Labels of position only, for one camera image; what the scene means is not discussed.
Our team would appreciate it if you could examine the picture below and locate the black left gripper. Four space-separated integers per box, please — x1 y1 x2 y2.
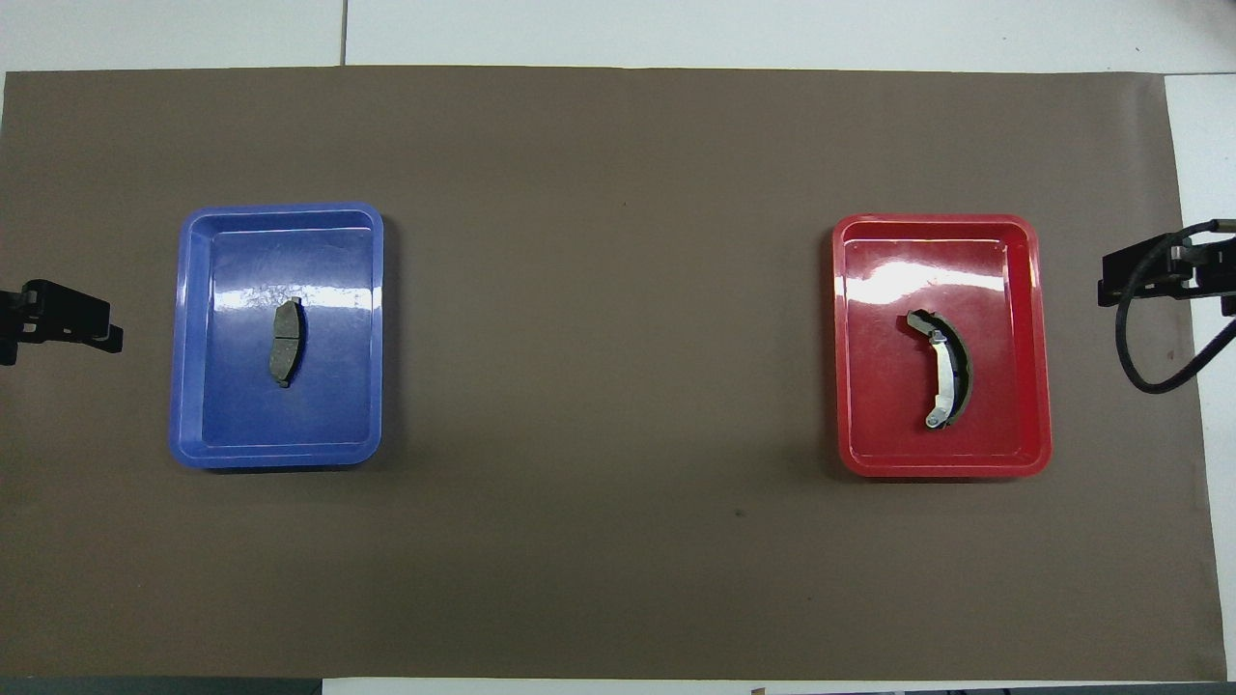
0 281 125 366

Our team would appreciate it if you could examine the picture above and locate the dark brake pad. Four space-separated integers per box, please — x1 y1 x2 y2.
267 297 306 389

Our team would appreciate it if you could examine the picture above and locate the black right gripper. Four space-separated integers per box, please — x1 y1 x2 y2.
1097 235 1236 320

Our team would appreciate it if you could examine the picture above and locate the brown table mat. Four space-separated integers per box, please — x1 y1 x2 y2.
0 65 1229 682

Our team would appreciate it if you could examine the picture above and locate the curved brake shoe silver web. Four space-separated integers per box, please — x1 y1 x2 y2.
906 308 975 431

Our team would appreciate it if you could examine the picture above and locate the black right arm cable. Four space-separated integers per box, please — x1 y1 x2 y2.
1116 219 1236 395

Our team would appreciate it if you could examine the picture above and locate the red plastic tray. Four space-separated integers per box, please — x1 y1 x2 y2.
831 212 1053 480

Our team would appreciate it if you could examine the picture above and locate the blue plastic tray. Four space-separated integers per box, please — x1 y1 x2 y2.
169 202 385 470

